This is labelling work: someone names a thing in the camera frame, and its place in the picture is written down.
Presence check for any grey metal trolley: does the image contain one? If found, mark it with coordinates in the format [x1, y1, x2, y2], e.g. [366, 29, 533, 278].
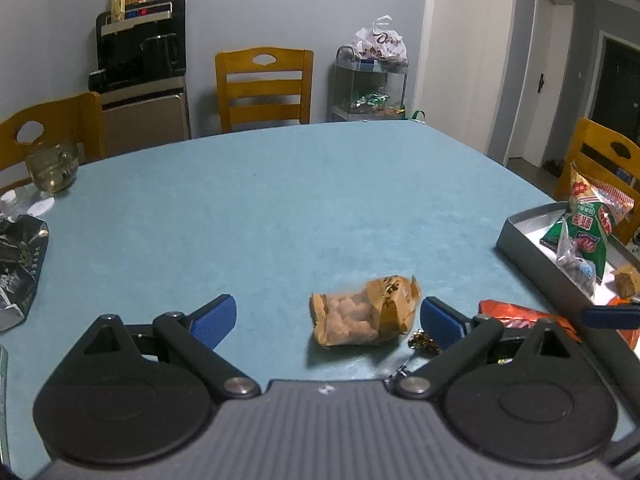
[332, 45, 409, 122]

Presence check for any glass jar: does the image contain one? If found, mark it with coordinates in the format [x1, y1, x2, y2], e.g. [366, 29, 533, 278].
[25, 140, 81, 195]

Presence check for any grey cardboard box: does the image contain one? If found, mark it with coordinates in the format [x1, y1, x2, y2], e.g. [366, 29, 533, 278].
[496, 201, 640, 311]

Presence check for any white interior door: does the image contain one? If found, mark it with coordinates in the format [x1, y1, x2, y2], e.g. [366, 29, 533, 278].
[522, 0, 575, 168]

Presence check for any green and orange chip bag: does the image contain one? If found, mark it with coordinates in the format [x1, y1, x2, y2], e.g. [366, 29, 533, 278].
[540, 160, 636, 273]

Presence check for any wooden chair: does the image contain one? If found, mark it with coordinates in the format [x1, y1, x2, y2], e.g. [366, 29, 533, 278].
[554, 117, 640, 242]
[0, 91, 106, 192]
[215, 48, 315, 134]

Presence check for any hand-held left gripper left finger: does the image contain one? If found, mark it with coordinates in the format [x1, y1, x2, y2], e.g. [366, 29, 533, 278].
[47, 294, 262, 403]

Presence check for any clear packet with blue label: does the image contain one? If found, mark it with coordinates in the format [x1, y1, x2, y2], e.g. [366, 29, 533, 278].
[556, 220, 609, 297]

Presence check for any brown cookie packet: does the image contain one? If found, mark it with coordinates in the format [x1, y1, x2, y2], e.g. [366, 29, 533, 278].
[612, 264, 640, 297]

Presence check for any tan peanut packet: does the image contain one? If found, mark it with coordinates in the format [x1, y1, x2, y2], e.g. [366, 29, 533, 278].
[310, 275, 423, 349]

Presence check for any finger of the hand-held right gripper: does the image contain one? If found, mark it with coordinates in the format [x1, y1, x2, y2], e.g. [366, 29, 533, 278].
[581, 304, 640, 331]

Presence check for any long orange-red snack packet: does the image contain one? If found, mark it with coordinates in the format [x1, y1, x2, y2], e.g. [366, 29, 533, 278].
[478, 299, 584, 344]

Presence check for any black foil bag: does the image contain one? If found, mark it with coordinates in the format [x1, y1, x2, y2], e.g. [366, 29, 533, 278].
[0, 214, 51, 334]

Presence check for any white plastic bag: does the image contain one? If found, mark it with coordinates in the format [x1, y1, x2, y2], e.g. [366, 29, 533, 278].
[352, 16, 408, 62]

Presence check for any dark door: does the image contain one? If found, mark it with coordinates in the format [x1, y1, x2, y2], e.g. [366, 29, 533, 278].
[590, 31, 640, 147]

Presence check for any black and silver water dispenser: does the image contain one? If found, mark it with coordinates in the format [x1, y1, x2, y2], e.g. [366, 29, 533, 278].
[89, 0, 192, 157]

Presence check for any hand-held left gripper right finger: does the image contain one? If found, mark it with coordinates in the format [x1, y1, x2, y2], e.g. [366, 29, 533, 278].
[391, 296, 609, 402]

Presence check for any gold candy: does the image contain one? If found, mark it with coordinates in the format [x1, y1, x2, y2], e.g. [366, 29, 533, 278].
[409, 330, 441, 357]

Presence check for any small orange snack packet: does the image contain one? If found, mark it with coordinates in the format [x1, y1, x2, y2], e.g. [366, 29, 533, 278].
[607, 295, 640, 353]

